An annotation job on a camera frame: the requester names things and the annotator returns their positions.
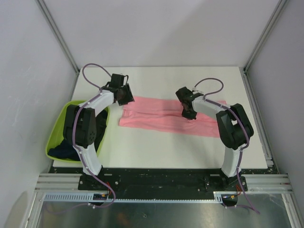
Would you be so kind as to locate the navy blue t shirt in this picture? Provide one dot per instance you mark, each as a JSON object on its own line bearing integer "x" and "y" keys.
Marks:
{"x": 64, "y": 151}

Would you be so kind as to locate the black t shirt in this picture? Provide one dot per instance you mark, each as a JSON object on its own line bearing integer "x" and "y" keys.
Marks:
{"x": 101, "y": 126}

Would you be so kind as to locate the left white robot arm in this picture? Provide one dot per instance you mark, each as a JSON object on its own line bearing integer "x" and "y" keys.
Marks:
{"x": 80, "y": 127}

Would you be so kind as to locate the aluminium frame post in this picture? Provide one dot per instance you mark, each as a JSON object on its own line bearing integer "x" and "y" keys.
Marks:
{"x": 274, "y": 18}
{"x": 57, "y": 34}

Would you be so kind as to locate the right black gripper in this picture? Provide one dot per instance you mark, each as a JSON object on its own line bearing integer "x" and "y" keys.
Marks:
{"x": 189, "y": 117}

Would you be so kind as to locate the right aluminium frame post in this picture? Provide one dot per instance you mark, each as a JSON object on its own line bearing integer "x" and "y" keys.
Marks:
{"x": 274, "y": 18}

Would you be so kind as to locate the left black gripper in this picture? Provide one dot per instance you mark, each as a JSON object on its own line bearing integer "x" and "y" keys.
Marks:
{"x": 129, "y": 98}

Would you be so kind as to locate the left aluminium frame post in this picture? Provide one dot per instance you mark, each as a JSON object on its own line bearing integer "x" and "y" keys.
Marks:
{"x": 57, "y": 34}

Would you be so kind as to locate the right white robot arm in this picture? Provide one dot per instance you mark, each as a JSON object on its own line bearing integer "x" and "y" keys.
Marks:
{"x": 233, "y": 124}

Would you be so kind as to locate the white slotted cable duct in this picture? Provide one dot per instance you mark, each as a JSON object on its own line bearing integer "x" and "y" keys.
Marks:
{"x": 212, "y": 197}

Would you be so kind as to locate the pink t shirt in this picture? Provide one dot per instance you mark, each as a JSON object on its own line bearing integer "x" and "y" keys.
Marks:
{"x": 166, "y": 116}

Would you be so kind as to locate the green plastic basket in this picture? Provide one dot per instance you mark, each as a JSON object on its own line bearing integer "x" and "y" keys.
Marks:
{"x": 56, "y": 136}

